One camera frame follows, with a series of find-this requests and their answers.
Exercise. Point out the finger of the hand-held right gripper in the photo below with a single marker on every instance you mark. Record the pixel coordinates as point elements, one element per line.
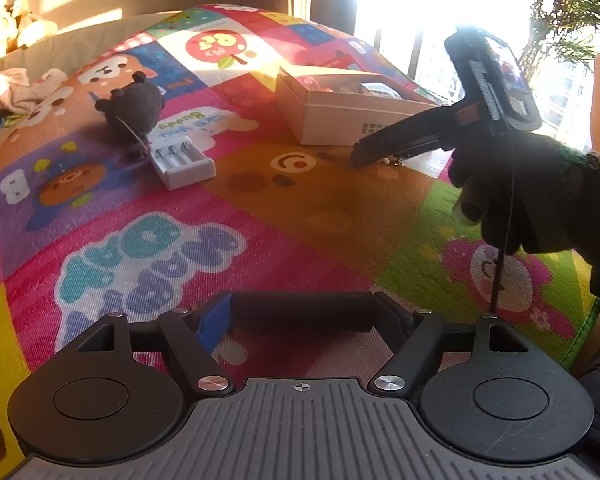
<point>415,130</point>
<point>405,154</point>

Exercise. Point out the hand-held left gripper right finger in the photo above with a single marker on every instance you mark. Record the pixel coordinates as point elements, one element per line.
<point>405,322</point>

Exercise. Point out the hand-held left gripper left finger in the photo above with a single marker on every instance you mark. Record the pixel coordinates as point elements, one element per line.
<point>215,320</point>

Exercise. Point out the metal keyring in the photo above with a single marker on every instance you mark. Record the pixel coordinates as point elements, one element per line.
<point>394,161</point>

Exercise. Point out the blue and white packet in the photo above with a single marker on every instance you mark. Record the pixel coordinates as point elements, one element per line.
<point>380,90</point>

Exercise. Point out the white cardboard box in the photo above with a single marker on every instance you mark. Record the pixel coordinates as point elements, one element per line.
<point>340,117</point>

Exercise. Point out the pink cartoon figure toy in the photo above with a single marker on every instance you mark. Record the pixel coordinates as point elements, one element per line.
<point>310,82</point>

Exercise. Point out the person's right hand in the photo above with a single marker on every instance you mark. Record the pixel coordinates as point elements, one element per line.
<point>530,190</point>

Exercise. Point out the colourful cartoon play mat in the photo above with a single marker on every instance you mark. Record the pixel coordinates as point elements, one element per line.
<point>230,220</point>

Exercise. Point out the palm plant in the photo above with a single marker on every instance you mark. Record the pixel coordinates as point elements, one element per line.
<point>570,5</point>

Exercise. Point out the white battery charger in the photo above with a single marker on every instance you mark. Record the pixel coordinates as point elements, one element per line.
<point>182,165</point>

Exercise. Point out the black plush toy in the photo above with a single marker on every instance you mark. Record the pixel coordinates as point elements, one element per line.
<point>132,110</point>

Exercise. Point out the crumpled light clothes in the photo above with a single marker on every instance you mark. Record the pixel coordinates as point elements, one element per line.
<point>20,95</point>

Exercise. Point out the beige sofa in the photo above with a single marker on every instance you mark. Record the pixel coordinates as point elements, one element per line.
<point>70,45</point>

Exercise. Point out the brown bear plush toy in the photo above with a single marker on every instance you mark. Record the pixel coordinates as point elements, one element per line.
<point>32,22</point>

